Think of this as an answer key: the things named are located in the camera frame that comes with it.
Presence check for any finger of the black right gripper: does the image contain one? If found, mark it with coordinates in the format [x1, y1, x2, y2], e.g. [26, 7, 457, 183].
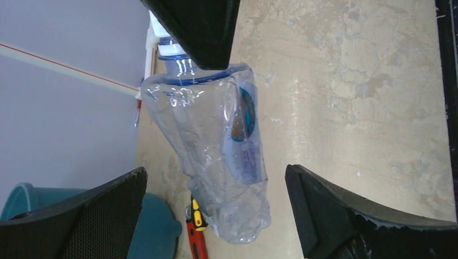
[142, 0, 240, 70]

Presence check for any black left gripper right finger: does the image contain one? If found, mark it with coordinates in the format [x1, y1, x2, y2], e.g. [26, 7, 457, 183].
[285, 165, 457, 258]

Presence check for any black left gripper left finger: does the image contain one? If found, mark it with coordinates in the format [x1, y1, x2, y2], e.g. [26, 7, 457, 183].
[1, 167, 148, 258]

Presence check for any clear bottle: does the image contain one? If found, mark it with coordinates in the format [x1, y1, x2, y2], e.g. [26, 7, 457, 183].
[140, 16, 271, 244]

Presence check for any teal plastic bin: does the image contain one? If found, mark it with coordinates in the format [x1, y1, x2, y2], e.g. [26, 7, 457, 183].
[1, 183, 182, 258]

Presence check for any white PVC pipe frame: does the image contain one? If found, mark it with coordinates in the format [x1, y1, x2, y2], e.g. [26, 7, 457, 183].
[1, 12, 159, 101]

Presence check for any yellow black handled screwdriver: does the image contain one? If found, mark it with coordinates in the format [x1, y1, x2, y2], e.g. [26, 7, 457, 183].
[191, 196, 208, 231]

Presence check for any red-handled adjustable wrench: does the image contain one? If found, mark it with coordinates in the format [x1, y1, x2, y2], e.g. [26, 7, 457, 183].
[185, 205, 208, 259]

